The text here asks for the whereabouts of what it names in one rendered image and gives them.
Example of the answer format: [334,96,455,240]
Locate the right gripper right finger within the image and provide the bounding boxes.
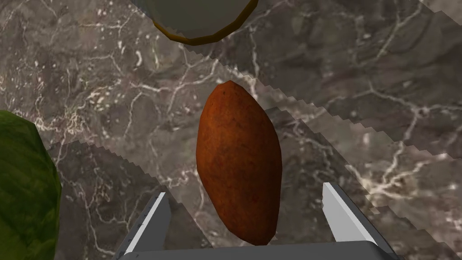
[322,182,395,255]

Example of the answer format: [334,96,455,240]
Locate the brown sweet potato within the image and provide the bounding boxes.
[196,80,283,246]

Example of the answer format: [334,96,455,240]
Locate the grey bowl with yellow rim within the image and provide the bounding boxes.
[130,0,259,46]

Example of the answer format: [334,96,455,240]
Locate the green round vegetable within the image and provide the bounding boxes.
[0,110,63,260]

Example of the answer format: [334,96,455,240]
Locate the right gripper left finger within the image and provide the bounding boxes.
[116,191,172,257]

